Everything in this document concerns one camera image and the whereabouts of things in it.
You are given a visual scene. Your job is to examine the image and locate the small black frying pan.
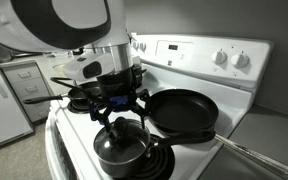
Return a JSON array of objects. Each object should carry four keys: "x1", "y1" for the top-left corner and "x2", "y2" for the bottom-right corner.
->
[{"x1": 22, "y1": 81, "x2": 102, "y2": 105}]

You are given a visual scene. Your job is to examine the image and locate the white stove knob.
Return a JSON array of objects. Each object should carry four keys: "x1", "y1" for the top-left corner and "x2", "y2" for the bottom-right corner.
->
[
  {"x1": 211, "y1": 49, "x2": 228, "y2": 66},
  {"x1": 138, "y1": 40, "x2": 148, "y2": 53},
  {"x1": 230, "y1": 51, "x2": 251, "y2": 70},
  {"x1": 131, "y1": 39, "x2": 140, "y2": 52}
]

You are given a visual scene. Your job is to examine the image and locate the white refrigerator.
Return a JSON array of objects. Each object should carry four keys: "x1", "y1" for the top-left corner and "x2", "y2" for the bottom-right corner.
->
[{"x1": 0, "y1": 46, "x2": 34, "y2": 153}]

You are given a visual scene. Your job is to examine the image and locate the small black saucepan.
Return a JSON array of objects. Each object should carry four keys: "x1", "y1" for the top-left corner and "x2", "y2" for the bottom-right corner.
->
[{"x1": 93, "y1": 116, "x2": 217, "y2": 179}]

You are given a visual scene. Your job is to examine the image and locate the tall grey cabinet drawer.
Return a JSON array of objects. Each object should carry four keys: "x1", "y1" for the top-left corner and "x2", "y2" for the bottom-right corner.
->
[{"x1": 19, "y1": 93, "x2": 52, "y2": 123}]

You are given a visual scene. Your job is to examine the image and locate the large black frying pan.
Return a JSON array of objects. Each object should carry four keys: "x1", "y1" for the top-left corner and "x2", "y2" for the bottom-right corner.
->
[{"x1": 148, "y1": 88, "x2": 288, "y2": 180}]

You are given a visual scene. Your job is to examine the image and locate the glass lid with black knob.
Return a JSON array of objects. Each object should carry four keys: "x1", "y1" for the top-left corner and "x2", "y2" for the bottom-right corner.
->
[{"x1": 93, "y1": 116, "x2": 152, "y2": 167}]

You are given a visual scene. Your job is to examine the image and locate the cream kitchen sink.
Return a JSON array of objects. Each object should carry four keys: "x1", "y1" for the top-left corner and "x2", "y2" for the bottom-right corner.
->
[{"x1": 52, "y1": 63, "x2": 67, "y2": 78}]

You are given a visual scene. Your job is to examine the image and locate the glass jar with lid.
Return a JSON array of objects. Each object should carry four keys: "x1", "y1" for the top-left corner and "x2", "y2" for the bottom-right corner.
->
[{"x1": 0, "y1": 43, "x2": 13, "y2": 64}]

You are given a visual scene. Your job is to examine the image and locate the white electric stove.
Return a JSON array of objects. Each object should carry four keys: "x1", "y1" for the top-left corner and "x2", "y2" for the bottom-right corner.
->
[{"x1": 44, "y1": 33, "x2": 274, "y2": 180}]

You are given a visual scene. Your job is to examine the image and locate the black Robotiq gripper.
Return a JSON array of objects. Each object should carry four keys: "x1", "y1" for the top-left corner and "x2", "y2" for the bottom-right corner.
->
[{"x1": 89, "y1": 65, "x2": 152, "y2": 135}]

